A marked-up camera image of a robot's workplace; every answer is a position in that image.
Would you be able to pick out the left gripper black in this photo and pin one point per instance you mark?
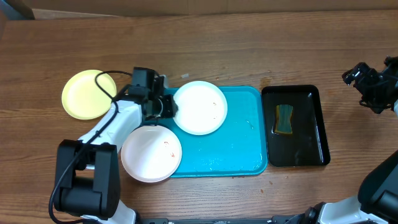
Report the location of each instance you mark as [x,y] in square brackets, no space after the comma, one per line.
[171,109]

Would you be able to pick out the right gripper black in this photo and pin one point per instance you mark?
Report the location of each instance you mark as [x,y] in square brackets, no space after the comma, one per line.
[356,74]

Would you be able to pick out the white plate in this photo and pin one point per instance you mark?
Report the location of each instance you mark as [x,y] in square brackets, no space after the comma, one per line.
[202,108]

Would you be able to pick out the green yellow sponge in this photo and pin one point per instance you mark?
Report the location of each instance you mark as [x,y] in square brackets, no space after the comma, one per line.
[283,119]

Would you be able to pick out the yellow plate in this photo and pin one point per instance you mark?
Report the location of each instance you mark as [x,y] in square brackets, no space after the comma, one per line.
[81,97]

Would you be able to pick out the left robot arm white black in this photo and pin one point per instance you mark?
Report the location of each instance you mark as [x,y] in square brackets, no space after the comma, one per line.
[87,180]

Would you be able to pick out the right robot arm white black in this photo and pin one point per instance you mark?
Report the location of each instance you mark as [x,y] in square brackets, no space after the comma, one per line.
[376,201]

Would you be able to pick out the teal plastic tray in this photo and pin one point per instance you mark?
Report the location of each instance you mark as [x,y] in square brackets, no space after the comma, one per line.
[237,148]

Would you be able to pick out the black water tray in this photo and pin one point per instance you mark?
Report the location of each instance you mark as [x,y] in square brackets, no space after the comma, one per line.
[307,145]

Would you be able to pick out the pink plate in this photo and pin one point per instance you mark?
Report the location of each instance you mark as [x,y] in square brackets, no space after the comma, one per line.
[151,154]

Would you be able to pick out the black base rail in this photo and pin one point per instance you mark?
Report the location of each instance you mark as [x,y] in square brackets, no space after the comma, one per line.
[278,219]

